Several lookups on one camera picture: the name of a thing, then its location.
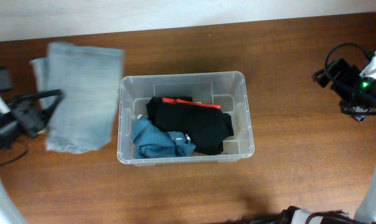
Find light blue jeans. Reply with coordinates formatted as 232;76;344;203
30;42;124;154

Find small blue cloth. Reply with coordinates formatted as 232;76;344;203
132;114;196;159

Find black garment with red trim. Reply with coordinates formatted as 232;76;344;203
154;97;234;156

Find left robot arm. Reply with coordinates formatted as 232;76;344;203
0;90;63;223

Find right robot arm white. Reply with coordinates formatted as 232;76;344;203
304;42;376;223

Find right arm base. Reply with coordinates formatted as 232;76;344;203
245;206;365;224

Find clear plastic storage bin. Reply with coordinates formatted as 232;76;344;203
117;71;255;166

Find black folded garment in bin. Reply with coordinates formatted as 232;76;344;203
146;96;193;124

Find right black cable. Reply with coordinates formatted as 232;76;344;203
323;42;376;116

